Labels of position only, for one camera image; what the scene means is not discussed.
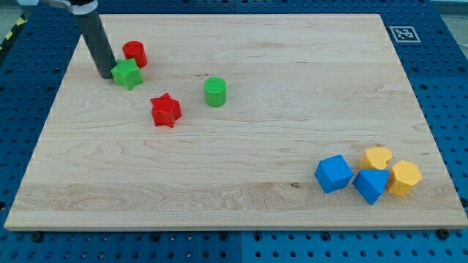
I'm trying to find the red cylinder block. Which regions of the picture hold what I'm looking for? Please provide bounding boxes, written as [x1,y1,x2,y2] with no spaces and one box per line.
[122,40,148,68]

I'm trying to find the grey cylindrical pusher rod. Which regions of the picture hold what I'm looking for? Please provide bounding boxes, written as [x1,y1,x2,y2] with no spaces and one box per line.
[70,0,116,79]

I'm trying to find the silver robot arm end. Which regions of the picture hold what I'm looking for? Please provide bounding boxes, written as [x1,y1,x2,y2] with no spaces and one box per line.
[17,0,99,15]

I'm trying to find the red star block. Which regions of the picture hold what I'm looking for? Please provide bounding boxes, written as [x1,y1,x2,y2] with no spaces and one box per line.
[150,93,182,128]

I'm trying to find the green star block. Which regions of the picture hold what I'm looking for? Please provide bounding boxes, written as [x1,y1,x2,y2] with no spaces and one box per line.
[111,58,144,91]

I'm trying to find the wooden board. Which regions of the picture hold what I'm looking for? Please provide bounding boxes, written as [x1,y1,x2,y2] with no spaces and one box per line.
[5,14,467,232]

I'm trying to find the green cylinder block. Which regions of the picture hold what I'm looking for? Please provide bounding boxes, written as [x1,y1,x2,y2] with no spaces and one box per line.
[203,77,227,107]

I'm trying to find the blue cube block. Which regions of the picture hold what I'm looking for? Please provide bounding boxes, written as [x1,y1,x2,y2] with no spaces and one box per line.
[314,155,354,193]

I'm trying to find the yellow heart block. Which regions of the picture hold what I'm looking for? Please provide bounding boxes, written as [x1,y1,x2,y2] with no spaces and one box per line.
[359,147,393,170]

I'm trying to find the blue triangle block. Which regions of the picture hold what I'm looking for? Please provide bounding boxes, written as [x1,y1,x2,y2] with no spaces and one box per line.
[352,169,390,205]

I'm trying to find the yellow hexagon block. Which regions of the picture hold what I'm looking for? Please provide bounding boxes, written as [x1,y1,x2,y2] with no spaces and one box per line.
[386,160,423,197]

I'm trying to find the white fiducial marker tag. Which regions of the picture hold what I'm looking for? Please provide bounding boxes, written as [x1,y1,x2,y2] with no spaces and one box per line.
[389,26,420,43]

